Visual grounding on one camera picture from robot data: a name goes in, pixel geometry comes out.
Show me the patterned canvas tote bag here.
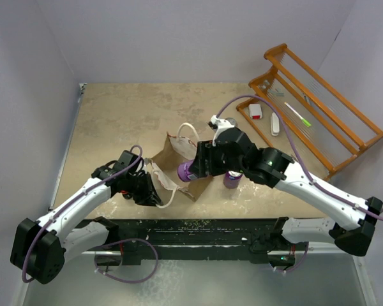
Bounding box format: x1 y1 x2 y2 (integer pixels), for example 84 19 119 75
145 122 213 209

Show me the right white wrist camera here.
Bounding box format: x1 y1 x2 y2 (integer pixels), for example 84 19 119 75
208 115 235 147

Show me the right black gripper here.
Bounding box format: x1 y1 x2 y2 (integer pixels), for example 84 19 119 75
190 139 247 177

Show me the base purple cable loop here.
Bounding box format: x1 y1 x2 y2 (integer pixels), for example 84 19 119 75
94 238 160 284

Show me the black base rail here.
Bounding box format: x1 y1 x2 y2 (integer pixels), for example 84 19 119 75
65 217 344 265

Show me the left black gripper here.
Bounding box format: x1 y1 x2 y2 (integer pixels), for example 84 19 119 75
124 171 163 207

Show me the red cola can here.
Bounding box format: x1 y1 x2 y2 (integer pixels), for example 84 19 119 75
226 117 237 127

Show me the white oblong case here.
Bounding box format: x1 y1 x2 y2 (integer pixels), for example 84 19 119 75
270 112 280 136

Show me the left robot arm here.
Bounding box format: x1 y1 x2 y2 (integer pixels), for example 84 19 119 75
10 150 162 284

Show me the purple soda can front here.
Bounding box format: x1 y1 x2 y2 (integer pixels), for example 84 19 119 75
177 161 197 182

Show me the white red small box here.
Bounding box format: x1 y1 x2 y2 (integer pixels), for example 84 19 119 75
248 103 263 120

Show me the small dark red-capped bottle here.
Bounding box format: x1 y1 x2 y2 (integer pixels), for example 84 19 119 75
121 191 132 200

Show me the green tipped white pen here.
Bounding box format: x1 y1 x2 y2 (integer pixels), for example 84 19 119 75
284 102 312 128

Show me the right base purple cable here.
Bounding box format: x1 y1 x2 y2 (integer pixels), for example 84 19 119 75
269 244 310 277

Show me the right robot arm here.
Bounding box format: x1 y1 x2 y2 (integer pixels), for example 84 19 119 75
188 127 382 256

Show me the purple soda can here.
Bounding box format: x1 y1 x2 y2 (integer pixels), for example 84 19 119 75
177 161 197 182
223 171 243 189

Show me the wooden tiered rack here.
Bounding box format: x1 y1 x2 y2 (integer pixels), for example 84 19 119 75
249 43 383 180

